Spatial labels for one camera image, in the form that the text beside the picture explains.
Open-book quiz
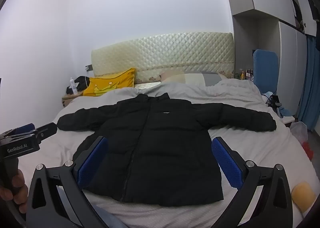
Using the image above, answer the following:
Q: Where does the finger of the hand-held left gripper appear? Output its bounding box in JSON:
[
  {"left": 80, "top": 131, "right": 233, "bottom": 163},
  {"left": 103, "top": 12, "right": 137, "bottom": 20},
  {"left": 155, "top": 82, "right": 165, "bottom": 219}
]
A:
[
  {"left": 34, "top": 122, "right": 58, "bottom": 142},
  {"left": 14, "top": 123, "right": 36, "bottom": 135}
]

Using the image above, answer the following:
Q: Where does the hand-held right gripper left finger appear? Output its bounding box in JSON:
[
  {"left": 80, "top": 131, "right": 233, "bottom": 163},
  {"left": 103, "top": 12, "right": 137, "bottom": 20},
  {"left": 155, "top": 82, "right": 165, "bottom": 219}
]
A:
[{"left": 25, "top": 136, "right": 109, "bottom": 228}]

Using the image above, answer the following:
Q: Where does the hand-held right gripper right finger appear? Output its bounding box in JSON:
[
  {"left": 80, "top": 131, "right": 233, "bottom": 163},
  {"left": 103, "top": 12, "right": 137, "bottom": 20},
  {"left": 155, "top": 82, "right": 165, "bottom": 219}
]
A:
[{"left": 211, "top": 137, "right": 293, "bottom": 228}]

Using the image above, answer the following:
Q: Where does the black puffer jacket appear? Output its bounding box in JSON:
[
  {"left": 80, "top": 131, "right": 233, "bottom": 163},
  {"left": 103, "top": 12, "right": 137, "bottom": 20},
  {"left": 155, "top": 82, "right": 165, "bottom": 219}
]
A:
[{"left": 57, "top": 93, "right": 277, "bottom": 207}]

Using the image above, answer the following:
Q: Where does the person's left hand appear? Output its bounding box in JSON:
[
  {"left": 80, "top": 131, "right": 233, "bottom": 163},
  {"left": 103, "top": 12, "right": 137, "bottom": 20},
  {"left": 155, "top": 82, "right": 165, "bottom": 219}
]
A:
[{"left": 0, "top": 169, "right": 29, "bottom": 216}]

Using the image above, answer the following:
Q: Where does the wooden nightstand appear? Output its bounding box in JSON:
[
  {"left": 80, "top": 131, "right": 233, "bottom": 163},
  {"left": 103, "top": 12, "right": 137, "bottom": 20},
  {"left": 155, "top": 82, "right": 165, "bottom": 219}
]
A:
[{"left": 62, "top": 90, "right": 84, "bottom": 109}]

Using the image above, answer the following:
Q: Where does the grey blue cloth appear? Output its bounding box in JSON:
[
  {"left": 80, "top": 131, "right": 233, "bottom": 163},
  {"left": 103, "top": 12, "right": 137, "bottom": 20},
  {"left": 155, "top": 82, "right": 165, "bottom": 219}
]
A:
[{"left": 92, "top": 204, "right": 130, "bottom": 228}]

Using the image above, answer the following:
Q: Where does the black bag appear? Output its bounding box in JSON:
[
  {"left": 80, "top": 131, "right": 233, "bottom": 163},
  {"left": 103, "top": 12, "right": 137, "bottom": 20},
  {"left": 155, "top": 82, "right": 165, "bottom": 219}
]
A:
[{"left": 66, "top": 76, "right": 93, "bottom": 94}]

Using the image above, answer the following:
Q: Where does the black device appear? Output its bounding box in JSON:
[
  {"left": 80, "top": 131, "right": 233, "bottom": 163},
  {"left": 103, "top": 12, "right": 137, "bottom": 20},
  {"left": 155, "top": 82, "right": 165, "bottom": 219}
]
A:
[{"left": 266, "top": 95, "right": 282, "bottom": 112}]

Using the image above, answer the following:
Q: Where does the white plastic bag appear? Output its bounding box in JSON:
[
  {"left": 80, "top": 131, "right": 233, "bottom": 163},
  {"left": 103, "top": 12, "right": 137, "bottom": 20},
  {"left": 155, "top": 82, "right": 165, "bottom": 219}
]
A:
[{"left": 290, "top": 121, "right": 308, "bottom": 144}]

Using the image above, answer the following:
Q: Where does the light blue cloth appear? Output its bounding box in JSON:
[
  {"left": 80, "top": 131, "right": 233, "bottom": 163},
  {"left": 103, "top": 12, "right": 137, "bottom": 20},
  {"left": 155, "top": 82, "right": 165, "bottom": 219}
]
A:
[{"left": 278, "top": 106, "right": 295, "bottom": 118}]

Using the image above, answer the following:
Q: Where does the yellow pillow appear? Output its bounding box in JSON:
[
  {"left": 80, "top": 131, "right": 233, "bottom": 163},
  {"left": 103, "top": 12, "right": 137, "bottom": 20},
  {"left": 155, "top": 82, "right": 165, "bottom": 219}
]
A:
[{"left": 83, "top": 68, "right": 137, "bottom": 97}]

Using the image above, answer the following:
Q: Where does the red crumpled item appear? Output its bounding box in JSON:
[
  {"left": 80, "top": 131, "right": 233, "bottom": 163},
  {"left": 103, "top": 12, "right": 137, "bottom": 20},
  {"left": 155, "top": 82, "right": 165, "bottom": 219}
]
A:
[{"left": 302, "top": 141, "right": 314, "bottom": 161}]

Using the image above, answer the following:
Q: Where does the yellow round sponge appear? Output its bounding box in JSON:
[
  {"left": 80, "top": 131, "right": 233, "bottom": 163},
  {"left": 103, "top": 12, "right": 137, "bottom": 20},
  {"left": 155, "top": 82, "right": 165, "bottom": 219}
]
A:
[{"left": 291, "top": 182, "right": 317, "bottom": 213}]

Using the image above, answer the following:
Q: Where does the row of small bottles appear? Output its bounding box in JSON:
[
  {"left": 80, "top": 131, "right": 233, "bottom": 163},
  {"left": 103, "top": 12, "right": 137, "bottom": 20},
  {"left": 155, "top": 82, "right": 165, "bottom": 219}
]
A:
[{"left": 235, "top": 68, "right": 254, "bottom": 80}]

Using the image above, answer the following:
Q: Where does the patchwork pillow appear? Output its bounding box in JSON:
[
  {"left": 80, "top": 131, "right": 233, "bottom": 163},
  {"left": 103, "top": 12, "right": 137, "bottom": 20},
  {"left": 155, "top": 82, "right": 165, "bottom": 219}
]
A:
[{"left": 160, "top": 69, "right": 229, "bottom": 87}]

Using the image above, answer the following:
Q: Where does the blue chair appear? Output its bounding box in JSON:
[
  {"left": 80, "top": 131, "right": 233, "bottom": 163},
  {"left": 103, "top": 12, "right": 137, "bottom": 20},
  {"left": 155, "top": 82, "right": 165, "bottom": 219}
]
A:
[{"left": 252, "top": 49, "right": 279, "bottom": 96}]

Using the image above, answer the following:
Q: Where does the blue curtain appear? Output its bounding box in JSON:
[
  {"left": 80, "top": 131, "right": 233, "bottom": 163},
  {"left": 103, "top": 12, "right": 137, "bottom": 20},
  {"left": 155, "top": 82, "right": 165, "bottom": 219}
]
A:
[{"left": 299, "top": 36, "right": 320, "bottom": 131}]

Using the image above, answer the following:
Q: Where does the grey white wardrobe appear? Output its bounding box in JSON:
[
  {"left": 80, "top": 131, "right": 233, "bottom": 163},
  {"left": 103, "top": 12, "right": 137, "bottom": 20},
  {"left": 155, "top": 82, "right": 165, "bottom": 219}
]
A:
[{"left": 220, "top": 0, "right": 320, "bottom": 119}]

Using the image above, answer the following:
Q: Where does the cream quilted headboard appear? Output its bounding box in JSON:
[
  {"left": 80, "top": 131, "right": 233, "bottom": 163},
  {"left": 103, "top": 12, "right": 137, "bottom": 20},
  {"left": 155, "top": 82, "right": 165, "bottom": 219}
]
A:
[{"left": 91, "top": 32, "right": 235, "bottom": 85}]

